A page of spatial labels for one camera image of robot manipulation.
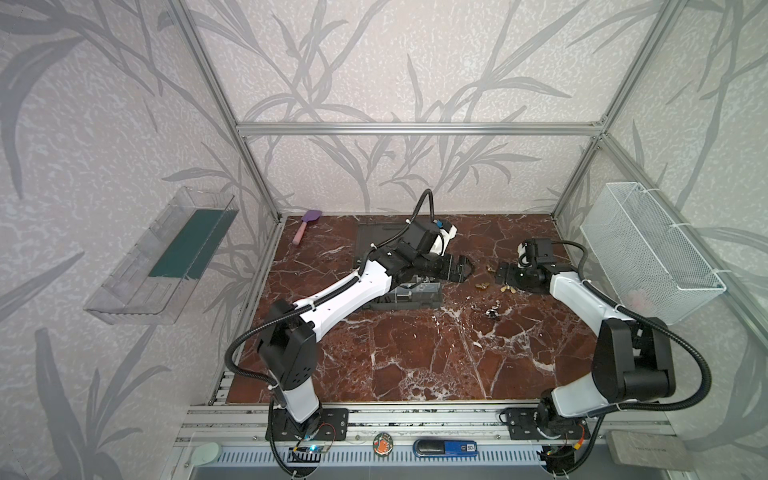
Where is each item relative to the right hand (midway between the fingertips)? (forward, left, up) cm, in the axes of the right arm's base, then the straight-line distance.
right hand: (509, 268), depth 93 cm
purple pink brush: (+32, +73, -9) cm, 80 cm away
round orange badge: (-45, +38, -7) cm, 60 cm away
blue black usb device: (-46, +25, -3) cm, 53 cm away
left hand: (-8, +17, +15) cm, 24 cm away
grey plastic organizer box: (-6, +33, -7) cm, 34 cm away
